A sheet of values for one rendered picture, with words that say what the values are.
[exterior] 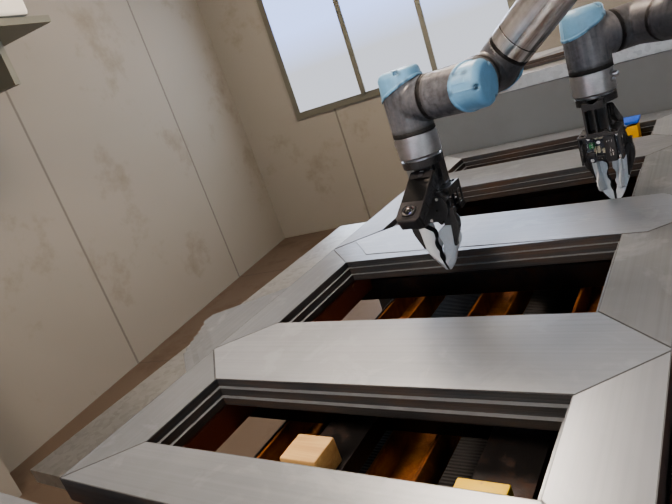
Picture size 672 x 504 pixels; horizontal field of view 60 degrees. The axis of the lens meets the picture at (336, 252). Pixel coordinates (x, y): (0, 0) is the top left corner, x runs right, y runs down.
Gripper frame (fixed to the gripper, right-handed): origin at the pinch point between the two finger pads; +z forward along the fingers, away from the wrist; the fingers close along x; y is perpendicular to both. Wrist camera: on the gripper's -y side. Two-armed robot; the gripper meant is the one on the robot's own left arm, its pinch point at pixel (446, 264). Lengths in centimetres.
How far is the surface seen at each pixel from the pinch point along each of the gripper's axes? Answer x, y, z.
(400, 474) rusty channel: 0.0, -33.3, 18.6
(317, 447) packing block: 3.2, -43.7, 5.2
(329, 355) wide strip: 9.3, -28.3, 1.2
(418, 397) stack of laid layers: -8.9, -35.6, 2.6
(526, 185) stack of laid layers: -1, 53, 3
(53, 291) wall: 258, 63, 23
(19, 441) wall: 250, 11, 77
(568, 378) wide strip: -27.0, -32.5, 1.2
